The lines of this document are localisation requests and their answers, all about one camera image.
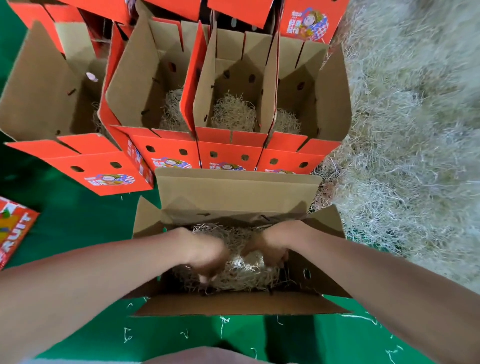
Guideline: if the person's right hand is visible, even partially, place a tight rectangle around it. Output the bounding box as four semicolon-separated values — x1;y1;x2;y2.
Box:
243;219;309;267

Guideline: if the person's left hand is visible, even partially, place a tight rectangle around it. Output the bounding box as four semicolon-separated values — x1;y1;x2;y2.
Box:
168;227;230;277

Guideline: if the pile of wood wool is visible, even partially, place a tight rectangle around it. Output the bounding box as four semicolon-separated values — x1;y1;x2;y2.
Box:
311;0;480;294

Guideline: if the group of red boxes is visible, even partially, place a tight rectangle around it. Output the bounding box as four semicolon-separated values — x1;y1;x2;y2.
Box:
0;196;40;270

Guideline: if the person's left forearm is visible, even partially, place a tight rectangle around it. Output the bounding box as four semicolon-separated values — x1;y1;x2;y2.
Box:
0;228;198;361

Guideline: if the person's right forearm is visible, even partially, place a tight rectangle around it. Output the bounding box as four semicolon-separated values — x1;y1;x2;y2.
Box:
288;223;480;364

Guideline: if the person's pink clothing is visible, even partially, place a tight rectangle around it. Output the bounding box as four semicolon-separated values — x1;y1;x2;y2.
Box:
142;346;253;364

